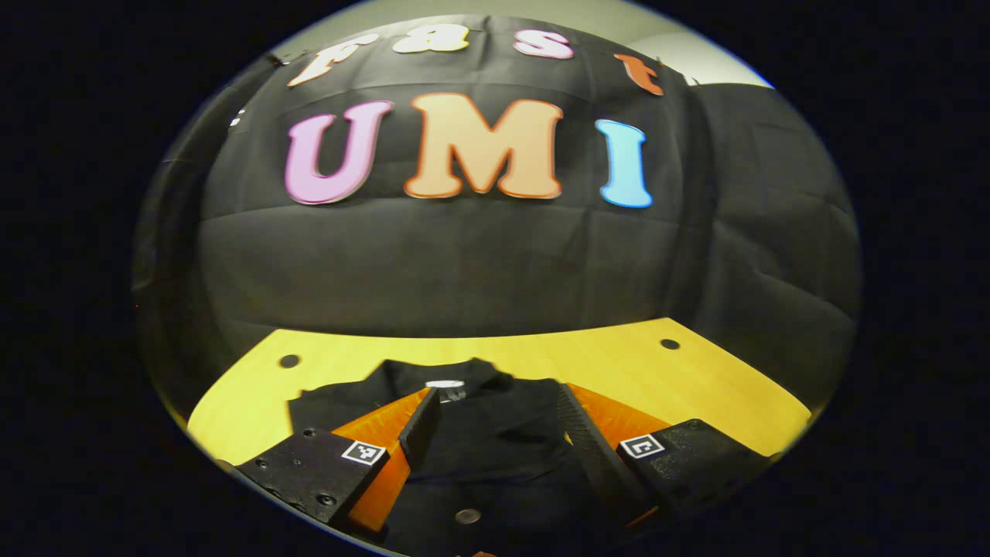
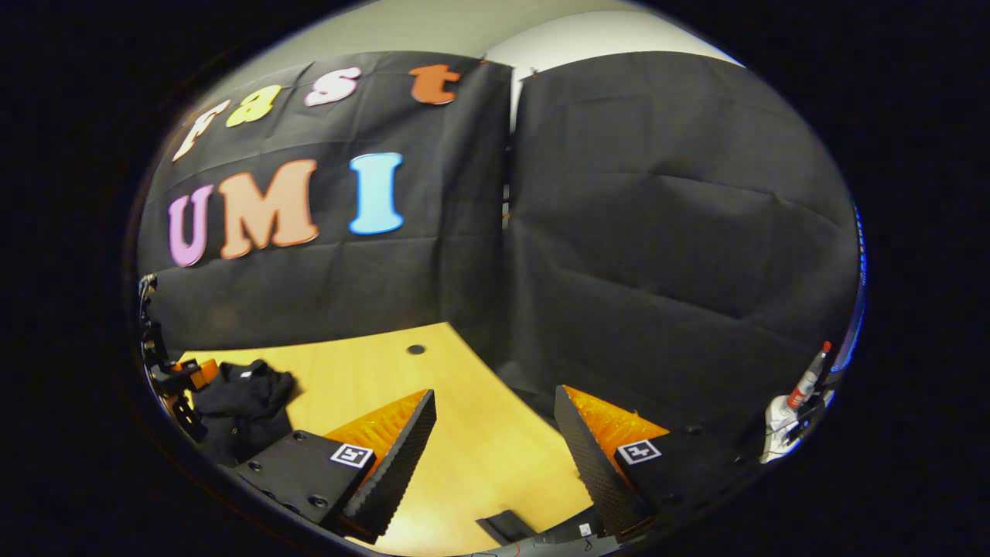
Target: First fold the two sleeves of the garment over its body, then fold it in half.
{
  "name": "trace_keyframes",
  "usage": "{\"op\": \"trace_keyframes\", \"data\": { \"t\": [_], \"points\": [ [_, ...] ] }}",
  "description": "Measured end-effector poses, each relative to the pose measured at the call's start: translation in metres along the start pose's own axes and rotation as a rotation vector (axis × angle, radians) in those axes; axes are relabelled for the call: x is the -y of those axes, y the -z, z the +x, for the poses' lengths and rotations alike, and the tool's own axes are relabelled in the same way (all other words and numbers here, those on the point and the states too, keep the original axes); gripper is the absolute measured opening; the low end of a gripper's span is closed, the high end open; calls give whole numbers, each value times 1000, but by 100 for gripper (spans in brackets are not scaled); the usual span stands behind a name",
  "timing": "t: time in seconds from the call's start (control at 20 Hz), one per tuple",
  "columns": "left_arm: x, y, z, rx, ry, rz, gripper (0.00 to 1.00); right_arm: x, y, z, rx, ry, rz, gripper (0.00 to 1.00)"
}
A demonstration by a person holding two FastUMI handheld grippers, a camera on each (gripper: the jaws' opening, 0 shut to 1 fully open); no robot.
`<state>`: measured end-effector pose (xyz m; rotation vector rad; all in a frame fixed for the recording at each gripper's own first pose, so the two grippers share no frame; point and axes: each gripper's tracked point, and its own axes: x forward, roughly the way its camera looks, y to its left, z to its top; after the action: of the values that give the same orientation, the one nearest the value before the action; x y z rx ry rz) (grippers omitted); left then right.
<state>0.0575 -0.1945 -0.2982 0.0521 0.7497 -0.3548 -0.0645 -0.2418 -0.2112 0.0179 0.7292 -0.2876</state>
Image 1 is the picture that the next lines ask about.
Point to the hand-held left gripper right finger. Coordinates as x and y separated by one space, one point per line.
595 464

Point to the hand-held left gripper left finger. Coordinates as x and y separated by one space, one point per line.
421 429

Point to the black collared garment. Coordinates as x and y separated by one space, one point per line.
503 449

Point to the black backdrop cloth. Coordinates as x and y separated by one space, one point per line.
464 263

